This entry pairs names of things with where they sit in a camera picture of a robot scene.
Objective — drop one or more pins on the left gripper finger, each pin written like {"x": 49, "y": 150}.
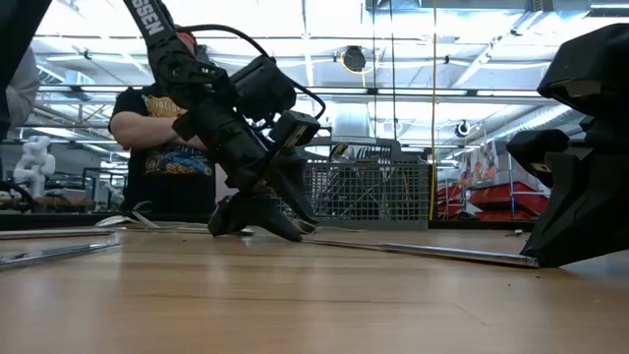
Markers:
{"x": 295, "y": 187}
{"x": 241, "y": 214}

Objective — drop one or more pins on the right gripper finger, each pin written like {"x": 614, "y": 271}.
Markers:
{"x": 538, "y": 236}
{"x": 589, "y": 211}

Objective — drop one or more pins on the silver table knife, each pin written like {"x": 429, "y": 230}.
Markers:
{"x": 49, "y": 255}
{"x": 191, "y": 229}
{"x": 442, "y": 253}
{"x": 49, "y": 233}

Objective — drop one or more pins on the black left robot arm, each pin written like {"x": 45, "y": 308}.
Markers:
{"x": 157, "y": 29}

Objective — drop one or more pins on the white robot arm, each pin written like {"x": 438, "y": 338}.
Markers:
{"x": 34, "y": 164}

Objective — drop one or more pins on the colourful poster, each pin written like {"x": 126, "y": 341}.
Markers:
{"x": 484, "y": 162}

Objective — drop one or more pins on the red plastic bin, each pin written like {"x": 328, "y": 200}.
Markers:
{"x": 491, "y": 196}

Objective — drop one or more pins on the grey mesh cutlery basket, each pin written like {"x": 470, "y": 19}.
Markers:
{"x": 383, "y": 196}

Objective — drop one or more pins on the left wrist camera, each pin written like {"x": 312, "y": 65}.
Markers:
{"x": 295, "y": 125}

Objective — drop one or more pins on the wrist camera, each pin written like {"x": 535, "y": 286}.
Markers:
{"x": 295, "y": 125}
{"x": 589, "y": 64}

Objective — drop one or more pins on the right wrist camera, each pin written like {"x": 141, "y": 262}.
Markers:
{"x": 589, "y": 64}

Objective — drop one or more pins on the black frame workcell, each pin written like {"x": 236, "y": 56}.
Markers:
{"x": 98, "y": 169}

